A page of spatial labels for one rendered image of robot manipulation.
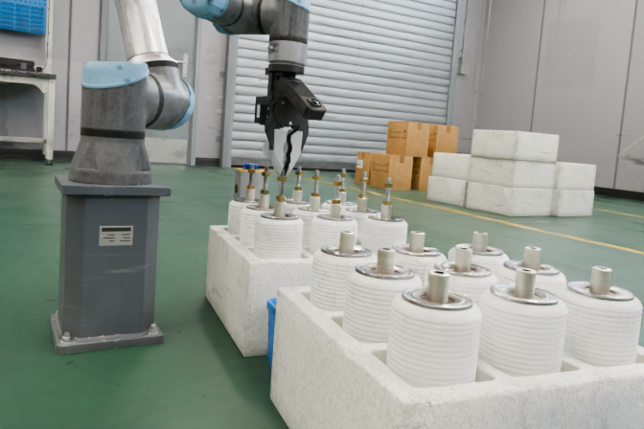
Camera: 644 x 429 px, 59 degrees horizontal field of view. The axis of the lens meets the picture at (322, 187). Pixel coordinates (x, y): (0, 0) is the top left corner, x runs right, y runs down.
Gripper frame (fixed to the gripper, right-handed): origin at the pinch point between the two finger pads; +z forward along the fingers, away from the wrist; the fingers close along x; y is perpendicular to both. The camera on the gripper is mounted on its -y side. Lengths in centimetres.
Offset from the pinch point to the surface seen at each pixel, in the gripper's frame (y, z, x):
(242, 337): -3.7, 31.3, 8.8
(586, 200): 112, 23, -321
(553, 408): -63, 19, 5
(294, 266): -7.2, 17.6, 0.8
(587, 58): 261, -118, -562
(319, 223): -3.4, 10.3, -6.9
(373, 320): -44.4, 14.3, 14.3
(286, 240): -4.0, 13.3, 1.1
